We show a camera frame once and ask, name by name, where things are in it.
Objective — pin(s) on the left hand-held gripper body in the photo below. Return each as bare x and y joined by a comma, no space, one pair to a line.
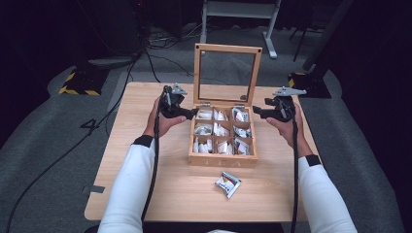
171,105

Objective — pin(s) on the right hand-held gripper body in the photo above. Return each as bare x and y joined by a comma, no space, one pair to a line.
281,110

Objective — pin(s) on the wooden tea box with lid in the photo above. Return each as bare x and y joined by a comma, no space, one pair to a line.
223,160

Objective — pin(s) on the white tea bag packet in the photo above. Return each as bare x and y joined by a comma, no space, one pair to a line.
227,184

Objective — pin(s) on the person's left hand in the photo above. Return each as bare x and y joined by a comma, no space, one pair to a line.
162,124

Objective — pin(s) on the person's right hand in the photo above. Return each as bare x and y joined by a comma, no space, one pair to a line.
291,132

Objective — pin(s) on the group of tea bag packets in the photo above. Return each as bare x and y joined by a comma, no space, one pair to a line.
222,131

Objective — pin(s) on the black yellow striped stand base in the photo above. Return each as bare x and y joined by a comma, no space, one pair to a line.
307,85
82,82

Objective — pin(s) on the dark slanted stand pole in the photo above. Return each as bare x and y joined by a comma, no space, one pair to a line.
327,35

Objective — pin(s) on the white metal stand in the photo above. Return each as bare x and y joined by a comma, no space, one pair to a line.
239,9

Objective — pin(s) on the grey tape strip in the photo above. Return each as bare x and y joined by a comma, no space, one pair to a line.
94,189

